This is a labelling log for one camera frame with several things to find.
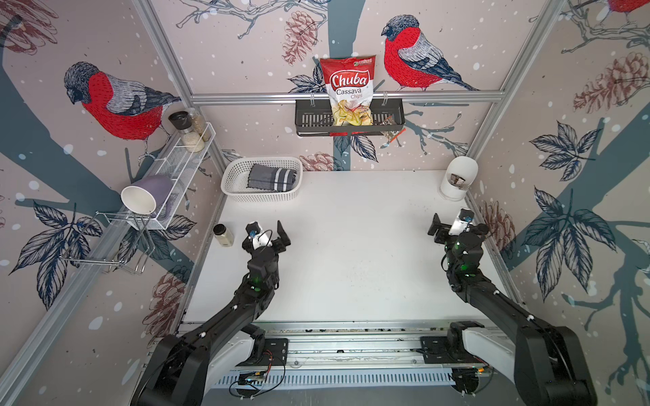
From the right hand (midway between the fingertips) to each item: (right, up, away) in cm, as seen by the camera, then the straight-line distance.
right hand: (449, 214), depth 84 cm
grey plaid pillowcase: (-68, +14, +30) cm, 76 cm away
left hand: (-60, -2, -3) cm, 60 cm away
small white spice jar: (-80, -8, +7) cm, 81 cm away
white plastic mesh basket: (-87, +17, +35) cm, 95 cm away
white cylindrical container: (+16, +17, +23) cm, 33 cm away
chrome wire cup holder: (-92, -4, -26) cm, 95 cm away
